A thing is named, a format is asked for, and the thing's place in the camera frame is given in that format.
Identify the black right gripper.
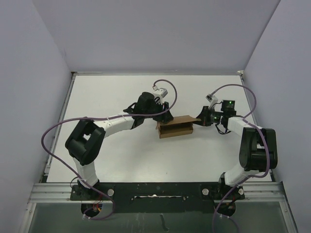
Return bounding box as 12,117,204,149
191,106,224,127

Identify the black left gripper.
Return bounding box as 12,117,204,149
143,99,173,122

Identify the brown cardboard box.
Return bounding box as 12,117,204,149
156,115,196,139

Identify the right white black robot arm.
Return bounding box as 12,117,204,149
195,106,278,199

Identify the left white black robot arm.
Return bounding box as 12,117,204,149
65,88,173,200

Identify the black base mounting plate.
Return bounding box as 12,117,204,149
70,182,245,214

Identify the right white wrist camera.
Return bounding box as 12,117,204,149
206,94,218,109

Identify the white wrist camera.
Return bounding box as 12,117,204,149
206,94,218,109
153,85,168,104

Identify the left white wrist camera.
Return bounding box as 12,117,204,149
153,85,168,104

